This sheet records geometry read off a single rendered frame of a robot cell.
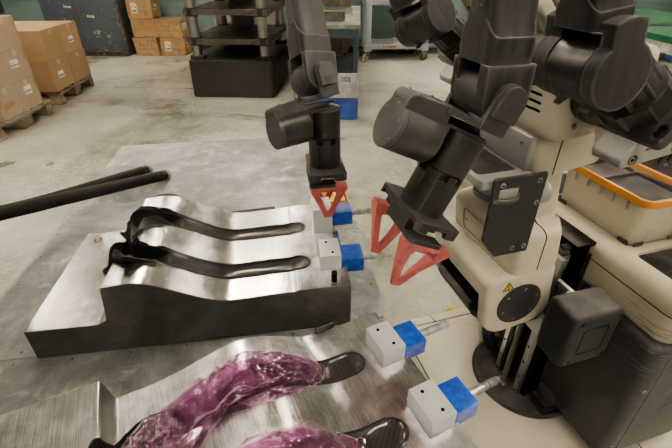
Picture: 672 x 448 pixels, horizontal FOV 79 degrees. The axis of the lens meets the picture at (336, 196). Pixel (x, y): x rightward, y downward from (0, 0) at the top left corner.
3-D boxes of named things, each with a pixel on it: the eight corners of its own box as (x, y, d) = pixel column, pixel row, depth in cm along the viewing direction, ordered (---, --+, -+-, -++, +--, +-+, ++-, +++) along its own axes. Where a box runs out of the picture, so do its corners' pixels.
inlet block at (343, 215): (374, 214, 85) (375, 191, 82) (380, 227, 81) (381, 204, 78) (311, 221, 83) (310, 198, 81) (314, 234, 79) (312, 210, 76)
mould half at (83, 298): (330, 236, 93) (330, 184, 86) (350, 324, 71) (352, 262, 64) (96, 256, 87) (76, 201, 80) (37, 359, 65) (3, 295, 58)
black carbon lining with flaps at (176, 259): (304, 228, 84) (302, 188, 79) (312, 281, 70) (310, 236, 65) (125, 243, 79) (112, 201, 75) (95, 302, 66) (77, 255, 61)
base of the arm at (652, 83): (717, 93, 48) (628, 70, 58) (694, 53, 44) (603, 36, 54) (660, 152, 50) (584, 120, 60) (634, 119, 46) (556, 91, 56)
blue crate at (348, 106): (357, 107, 431) (358, 86, 420) (357, 120, 395) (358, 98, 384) (300, 106, 434) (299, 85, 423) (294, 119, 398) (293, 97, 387)
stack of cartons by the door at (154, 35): (194, 52, 690) (185, -3, 648) (187, 56, 661) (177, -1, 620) (144, 51, 693) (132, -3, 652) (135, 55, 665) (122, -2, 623)
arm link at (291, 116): (333, 58, 66) (308, 71, 74) (270, 68, 61) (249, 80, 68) (350, 131, 68) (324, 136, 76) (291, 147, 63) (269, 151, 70)
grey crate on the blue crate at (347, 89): (358, 87, 420) (358, 72, 413) (358, 99, 385) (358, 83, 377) (299, 86, 423) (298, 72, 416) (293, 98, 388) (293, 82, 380)
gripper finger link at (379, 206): (366, 270, 52) (401, 209, 49) (348, 238, 58) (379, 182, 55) (408, 278, 55) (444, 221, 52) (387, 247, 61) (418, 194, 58)
